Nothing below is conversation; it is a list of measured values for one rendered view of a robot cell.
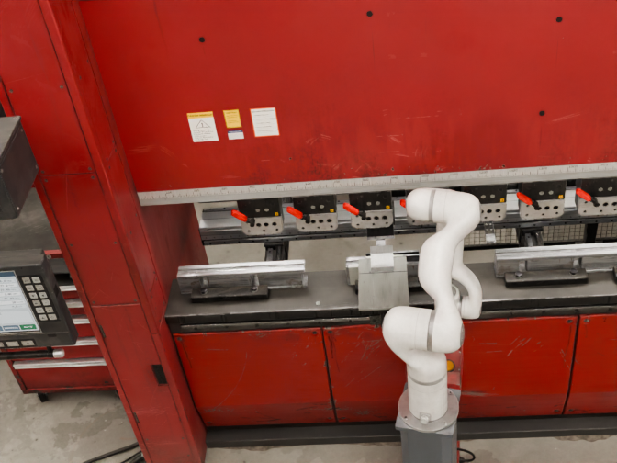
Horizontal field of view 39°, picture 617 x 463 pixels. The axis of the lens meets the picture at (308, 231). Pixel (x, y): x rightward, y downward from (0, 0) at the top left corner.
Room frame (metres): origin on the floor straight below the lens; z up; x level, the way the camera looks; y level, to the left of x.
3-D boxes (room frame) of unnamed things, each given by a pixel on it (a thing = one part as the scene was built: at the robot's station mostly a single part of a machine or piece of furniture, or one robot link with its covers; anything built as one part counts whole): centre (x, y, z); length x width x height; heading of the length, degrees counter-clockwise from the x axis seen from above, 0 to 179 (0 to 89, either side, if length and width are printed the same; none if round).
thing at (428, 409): (1.69, -0.29, 1.09); 0.19 x 0.19 x 0.18
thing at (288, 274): (2.50, 0.28, 0.92); 0.50 x 0.06 x 0.10; 82
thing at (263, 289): (2.45, 0.34, 0.89); 0.30 x 0.05 x 0.03; 82
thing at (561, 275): (2.29, -0.85, 0.89); 0.30 x 0.05 x 0.03; 82
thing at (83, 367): (2.98, 1.17, 0.50); 0.50 x 0.50 x 1.00; 82
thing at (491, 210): (2.37, -0.63, 1.26); 0.15 x 0.09 x 0.17; 82
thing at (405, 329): (1.71, -0.26, 1.30); 0.19 x 0.12 x 0.24; 69
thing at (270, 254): (2.87, 0.13, 0.81); 0.64 x 0.08 x 0.14; 172
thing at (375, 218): (2.43, -0.24, 1.26); 0.15 x 0.09 x 0.17; 82
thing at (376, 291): (2.28, -0.24, 1.00); 0.26 x 0.18 x 0.01; 172
